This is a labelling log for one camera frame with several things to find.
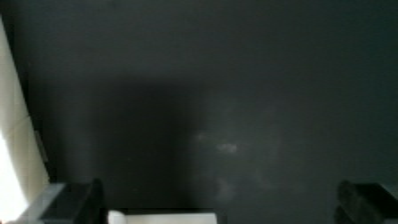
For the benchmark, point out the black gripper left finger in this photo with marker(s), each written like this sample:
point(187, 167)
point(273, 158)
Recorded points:
point(75, 203)

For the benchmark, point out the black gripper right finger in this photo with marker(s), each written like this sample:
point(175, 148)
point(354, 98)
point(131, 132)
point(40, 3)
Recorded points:
point(369, 203)

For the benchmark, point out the white drawer box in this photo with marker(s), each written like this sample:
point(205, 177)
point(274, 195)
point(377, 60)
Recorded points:
point(186, 218)

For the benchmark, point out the white L-shaped fence rail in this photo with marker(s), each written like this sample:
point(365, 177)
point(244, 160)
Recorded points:
point(24, 175)

